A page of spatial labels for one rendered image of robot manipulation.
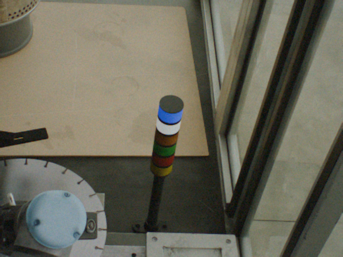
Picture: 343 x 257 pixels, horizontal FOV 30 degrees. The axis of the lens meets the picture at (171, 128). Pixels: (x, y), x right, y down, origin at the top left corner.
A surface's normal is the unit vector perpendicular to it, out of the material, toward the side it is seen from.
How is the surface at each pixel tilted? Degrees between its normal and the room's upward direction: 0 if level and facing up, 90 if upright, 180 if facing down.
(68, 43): 0
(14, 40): 89
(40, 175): 0
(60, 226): 32
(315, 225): 90
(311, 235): 90
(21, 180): 0
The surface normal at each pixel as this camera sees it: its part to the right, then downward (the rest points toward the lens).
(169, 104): 0.11, -0.66
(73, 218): 0.36, -0.21
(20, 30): 0.87, 0.43
